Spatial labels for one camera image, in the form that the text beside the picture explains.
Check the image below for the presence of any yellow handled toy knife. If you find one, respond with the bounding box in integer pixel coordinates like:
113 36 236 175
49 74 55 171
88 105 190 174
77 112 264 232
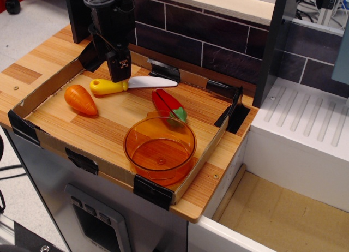
89 76 178 95

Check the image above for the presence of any dark grey upright post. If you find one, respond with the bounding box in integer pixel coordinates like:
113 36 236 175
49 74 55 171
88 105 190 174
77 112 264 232
253 0 297 108

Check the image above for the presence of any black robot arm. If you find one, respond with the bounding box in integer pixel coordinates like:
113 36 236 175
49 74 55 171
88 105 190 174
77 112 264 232
79 0 136 83

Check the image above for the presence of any grey toy oven front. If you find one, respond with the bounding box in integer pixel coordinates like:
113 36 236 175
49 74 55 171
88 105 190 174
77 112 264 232
5 130 188 251

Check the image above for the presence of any cardboard fence with black tape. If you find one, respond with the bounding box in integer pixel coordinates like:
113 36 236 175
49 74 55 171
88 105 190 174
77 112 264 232
1 37 258 221

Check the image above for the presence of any black floor cable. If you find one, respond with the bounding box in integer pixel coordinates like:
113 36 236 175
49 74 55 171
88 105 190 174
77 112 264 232
0 164 28 214

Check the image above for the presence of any black caster wheel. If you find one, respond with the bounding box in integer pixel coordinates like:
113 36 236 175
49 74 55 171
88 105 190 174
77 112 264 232
5 0 21 15

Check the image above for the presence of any red toy chili pepper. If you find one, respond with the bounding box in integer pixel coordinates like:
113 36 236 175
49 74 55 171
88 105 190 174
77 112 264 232
152 88 187 123

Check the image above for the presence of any white toy sink unit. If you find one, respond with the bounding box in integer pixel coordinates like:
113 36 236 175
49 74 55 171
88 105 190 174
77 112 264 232
188 79 348 251

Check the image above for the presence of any orange toy carrot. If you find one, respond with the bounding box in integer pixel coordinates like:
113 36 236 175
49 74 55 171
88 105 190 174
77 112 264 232
64 85 98 116

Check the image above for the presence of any orange transparent plastic pot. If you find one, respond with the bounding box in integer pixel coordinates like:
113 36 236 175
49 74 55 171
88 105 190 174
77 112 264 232
123 111 197 187

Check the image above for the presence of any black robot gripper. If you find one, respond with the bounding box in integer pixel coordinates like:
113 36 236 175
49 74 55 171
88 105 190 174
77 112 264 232
88 3 135 83

